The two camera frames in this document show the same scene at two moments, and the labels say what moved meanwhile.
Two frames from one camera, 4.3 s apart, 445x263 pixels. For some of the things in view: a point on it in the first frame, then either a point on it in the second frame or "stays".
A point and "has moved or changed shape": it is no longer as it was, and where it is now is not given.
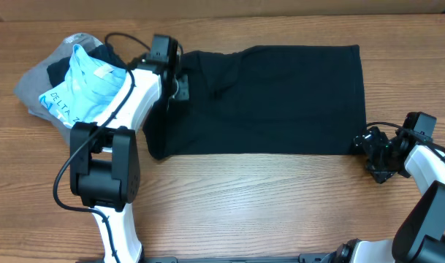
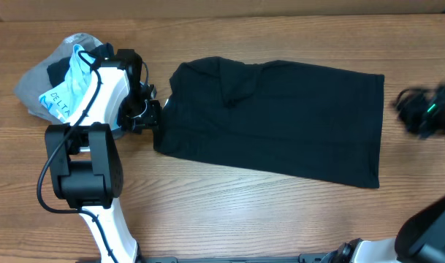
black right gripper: [367, 141] → [405, 105]
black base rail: [305, 258] stays
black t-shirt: [273, 100] has moved or changed shape
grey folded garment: [36, 82] stays
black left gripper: [183, 90] → [152, 119]
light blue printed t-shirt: [89, 82] stays
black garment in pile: [57, 70] stays
